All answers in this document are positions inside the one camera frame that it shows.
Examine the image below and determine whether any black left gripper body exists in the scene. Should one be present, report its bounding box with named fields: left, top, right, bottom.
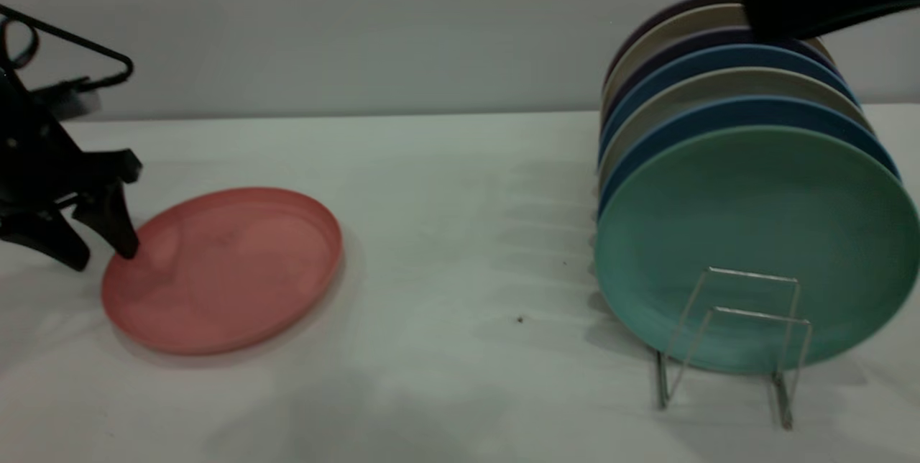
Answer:
left=0, top=69, right=143, bottom=225

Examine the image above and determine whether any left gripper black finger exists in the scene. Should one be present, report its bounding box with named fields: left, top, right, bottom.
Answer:
left=72, top=181, right=141, bottom=260
left=0, top=208, right=92, bottom=272

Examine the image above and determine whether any pink round plate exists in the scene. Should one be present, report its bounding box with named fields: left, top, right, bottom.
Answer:
left=101, top=188, right=344, bottom=356

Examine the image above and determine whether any blue round plate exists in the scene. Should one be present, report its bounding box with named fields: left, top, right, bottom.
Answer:
left=598, top=43, right=860, bottom=165
left=597, top=95, right=901, bottom=223

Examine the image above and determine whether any beige round plate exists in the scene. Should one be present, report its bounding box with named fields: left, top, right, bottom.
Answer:
left=598, top=68, right=874, bottom=194
left=601, top=4, right=834, bottom=119

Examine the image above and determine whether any dark purple round plate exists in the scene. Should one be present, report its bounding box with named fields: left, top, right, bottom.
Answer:
left=601, top=27, right=842, bottom=133
left=604, top=0, right=748, bottom=90

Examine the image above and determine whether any green round plate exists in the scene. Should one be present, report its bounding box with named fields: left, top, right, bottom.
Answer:
left=594, top=126, right=920, bottom=375

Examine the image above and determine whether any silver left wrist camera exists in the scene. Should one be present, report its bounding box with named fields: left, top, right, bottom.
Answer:
left=32, top=77, right=98, bottom=119

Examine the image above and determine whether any metal wire plate rack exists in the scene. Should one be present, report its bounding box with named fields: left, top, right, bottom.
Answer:
left=655, top=268, right=813, bottom=431

